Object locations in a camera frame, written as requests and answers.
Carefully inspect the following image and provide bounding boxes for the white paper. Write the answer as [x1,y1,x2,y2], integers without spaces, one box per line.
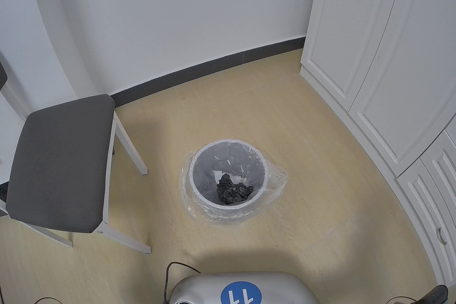
[212,170,251,186]

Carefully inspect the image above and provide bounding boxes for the black plastic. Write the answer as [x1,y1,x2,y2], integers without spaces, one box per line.
[216,173,254,205]

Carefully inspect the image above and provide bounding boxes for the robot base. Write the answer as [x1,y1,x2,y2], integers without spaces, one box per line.
[172,271,322,304]

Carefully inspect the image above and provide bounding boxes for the white trash bin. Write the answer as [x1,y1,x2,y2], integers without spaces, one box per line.
[188,140,267,211]

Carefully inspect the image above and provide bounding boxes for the clear plastic bag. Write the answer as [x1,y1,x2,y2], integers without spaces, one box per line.
[181,138,289,224]

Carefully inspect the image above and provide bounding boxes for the grey white chair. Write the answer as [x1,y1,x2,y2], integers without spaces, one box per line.
[0,60,152,254]

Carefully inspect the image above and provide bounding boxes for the white wardrobe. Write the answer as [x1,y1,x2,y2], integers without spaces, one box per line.
[300,0,456,300]

